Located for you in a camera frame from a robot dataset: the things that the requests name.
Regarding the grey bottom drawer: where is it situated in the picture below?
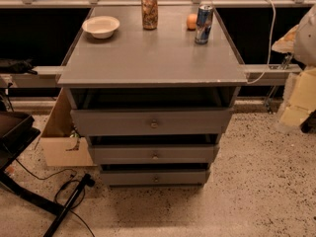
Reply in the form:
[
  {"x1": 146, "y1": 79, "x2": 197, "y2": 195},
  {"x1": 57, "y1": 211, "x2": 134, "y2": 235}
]
[{"x1": 101, "y1": 170, "x2": 209, "y2": 186}]

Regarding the grey drawer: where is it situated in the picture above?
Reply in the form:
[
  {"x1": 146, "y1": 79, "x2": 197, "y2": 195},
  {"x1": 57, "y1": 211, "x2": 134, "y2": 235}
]
[
  {"x1": 89, "y1": 145, "x2": 219, "y2": 164},
  {"x1": 71, "y1": 108, "x2": 232, "y2": 136},
  {"x1": 101, "y1": 170, "x2": 209, "y2": 186}
]

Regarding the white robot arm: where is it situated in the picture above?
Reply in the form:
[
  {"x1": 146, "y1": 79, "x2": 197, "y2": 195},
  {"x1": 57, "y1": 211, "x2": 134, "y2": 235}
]
[{"x1": 272, "y1": 5, "x2": 316, "y2": 67}]

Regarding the grey drawer cabinet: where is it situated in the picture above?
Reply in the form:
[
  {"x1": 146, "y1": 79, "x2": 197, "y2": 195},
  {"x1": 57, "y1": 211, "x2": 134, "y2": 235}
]
[{"x1": 58, "y1": 5, "x2": 247, "y2": 174}]

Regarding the grey top drawer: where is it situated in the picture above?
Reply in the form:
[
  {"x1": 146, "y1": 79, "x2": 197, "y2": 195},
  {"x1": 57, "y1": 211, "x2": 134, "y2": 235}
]
[{"x1": 71, "y1": 108, "x2": 232, "y2": 136}]

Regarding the grey middle drawer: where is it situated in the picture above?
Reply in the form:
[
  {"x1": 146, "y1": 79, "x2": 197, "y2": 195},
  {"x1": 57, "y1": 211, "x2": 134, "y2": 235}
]
[{"x1": 89, "y1": 145, "x2": 219, "y2": 164}]

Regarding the orange fruit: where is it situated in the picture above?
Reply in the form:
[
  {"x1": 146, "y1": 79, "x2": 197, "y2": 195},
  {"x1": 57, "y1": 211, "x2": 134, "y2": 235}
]
[{"x1": 187, "y1": 14, "x2": 198, "y2": 31}]

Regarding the black stand leg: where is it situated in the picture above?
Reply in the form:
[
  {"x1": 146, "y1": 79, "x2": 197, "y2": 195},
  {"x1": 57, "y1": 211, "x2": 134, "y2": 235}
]
[{"x1": 43, "y1": 174, "x2": 95, "y2": 237}]

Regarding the white bowl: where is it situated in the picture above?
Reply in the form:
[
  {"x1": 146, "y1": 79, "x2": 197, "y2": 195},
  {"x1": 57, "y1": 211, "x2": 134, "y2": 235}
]
[{"x1": 82, "y1": 16, "x2": 119, "y2": 40}]

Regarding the cardboard box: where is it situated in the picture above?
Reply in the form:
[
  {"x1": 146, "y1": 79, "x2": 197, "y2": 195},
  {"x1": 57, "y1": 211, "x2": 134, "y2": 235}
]
[{"x1": 39, "y1": 90, "x2": 94, "y2": 167}]

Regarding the brown patterned can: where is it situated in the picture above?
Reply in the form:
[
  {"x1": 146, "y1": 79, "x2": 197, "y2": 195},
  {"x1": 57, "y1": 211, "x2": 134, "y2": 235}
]
[{"x1": 141, "y1": 0, "x2": 158, "y2": 30}]

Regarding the blue energy drink can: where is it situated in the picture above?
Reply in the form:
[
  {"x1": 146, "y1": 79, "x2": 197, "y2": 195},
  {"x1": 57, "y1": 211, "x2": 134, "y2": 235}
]
[{"x1": 195, "y1": 4, "x2": 214, "y2": 44}]

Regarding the metal railing beam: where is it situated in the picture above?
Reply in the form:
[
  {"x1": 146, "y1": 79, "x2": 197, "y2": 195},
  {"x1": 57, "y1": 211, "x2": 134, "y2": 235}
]
[{"x1": 0, "y1": 64, "x2": 301, "y2": 89}]

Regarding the yellow foam block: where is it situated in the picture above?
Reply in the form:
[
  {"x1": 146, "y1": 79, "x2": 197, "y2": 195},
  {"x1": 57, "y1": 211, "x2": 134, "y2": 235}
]
[{"x1": 280, "y1": 67, "x2": 316, "y2": 126}]

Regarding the black chair base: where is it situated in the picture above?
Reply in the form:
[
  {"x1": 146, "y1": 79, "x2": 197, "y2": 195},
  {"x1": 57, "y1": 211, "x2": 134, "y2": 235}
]
[{"x1": 0, "y1": 112, "x2": 63, "y2": 215}]

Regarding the black floor cable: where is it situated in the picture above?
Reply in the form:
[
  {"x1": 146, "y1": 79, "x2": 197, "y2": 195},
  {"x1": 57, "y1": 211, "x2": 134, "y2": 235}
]
[{"x1": 14, "y1": 158, "x2": 97, "y2": 237}]

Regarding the white cable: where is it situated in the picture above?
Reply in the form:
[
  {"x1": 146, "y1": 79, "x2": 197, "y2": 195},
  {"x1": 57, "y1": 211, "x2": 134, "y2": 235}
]
[{"x1": 246, "y1": 0, "x2": 277, "y2": 85}]

